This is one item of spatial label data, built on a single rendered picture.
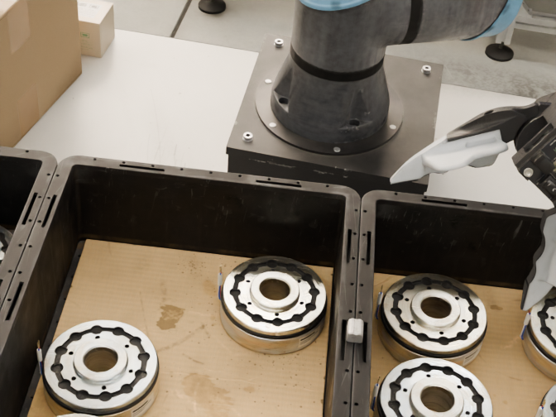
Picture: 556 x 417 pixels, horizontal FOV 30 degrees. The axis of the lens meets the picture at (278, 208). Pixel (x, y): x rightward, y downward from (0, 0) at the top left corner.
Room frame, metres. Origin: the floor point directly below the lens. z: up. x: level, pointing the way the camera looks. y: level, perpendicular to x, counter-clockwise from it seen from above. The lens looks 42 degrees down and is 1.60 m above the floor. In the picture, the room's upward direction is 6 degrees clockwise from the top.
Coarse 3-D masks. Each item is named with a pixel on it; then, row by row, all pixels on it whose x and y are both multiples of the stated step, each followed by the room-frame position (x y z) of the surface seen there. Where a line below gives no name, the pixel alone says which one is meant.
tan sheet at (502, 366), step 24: (384, 288) 0.74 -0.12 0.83; (480, 288) 0.75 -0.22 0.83; (504, 288) 0.76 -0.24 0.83; (504, 312) 0.72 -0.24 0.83; (528, 312) 0.73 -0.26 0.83; (504, 336) 0.69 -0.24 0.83; (384, 360) 0.65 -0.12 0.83; (480, 360) 0.66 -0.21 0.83; (504, 360) 0.66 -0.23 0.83; (528, 360) 0.66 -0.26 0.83; (504, 384) 0.63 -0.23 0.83; (528, 384) 0.63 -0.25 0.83; (552, 384) 0.64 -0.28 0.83; (504, 408) 0.60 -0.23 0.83; (528, 408) 0.61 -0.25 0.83
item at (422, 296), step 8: (416, 296) 0.70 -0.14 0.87; (424, 296) 0.70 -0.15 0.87; (432, 296) 0.70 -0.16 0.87; (440, 296) 0.70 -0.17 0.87; (448, 296) 0.70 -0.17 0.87; (416, 304) 0.69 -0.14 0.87; (448, 304) 0.69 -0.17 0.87; (456, 304) 0.69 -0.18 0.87; (416, 312) 0.68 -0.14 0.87; (456, 312) 0.68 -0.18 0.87; (416, 320) 0.67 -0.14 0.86; (424, 320) 0.67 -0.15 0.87; (432, 320) 0.67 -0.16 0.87; (440, 320) 0.67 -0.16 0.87; (448, 320) 0.67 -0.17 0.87; (456, 320) 0.67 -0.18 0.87; (440, 328) 0.66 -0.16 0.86
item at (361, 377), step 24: (384, 192) 0.78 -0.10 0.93; (360, 216) 0.74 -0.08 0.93; (504, 216) 0.76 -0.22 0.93; (528, 216) 0.76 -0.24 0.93; (360, 240) 0.70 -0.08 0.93; (360, 264) 0.67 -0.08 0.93; (360, 288) 0.64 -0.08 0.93; (360, 312) 0.61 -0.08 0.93; (360, 360) 0.56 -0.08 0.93; (360, 384) 0.53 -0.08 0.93; (360, 408) 0.51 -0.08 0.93
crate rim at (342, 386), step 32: (64, 160) 0.78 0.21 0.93; (96, 160) 0.78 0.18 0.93; (64, 192) 0.73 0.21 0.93; (288, 192) 0.77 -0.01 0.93; (320, 192) 0.77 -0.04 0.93; (352, 192) 0.77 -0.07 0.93; (352, 224) 0.72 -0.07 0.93; (32, 256) 0.64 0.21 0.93; (352, 256) 0.68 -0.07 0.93; (352, 288) 0.64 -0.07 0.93; (0, 320) 0.56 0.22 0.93; (0, 352) 0.53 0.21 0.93; (352, 352) 0.57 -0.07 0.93
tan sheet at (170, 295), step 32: (96, 256) 0.75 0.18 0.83; (128, 256) 0.75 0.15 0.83; (160, 256) 0.75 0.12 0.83; (192, 256) 0.76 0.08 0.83; (224, 256) 0.76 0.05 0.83; (96, 288) 0.70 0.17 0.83; (128, 288) 0.71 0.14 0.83; (160, 288) 0.71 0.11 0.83; (192, 288) 0.72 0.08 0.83; (64, 320) 0.66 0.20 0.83; (128, 320) 0.66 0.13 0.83; (160, 320) 0.67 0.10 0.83; (192, 320) 0.67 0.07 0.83; (160, 352) 0.63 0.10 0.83; (192, 352) 0.63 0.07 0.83; (224, 352) 0.64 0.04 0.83; (256, 352) 0.64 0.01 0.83; (320, 352) 0.65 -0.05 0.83; (160, 384) 0.59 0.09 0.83; (192, 384) 0.60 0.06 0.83; (224, 384) 0.60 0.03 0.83; (256, 384) 0.60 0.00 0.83; (288, 384) 0.61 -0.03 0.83; (320, 384) 0.61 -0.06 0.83; (32, 416) 0.54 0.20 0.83; (160, 416) 0.56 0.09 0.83; (192, 416) 0.56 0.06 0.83; (224, 416) 0.56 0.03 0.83; (256, 416) 0.57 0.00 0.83; (288, 416) 0.57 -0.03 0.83; (320, 416) 0.57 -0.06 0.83
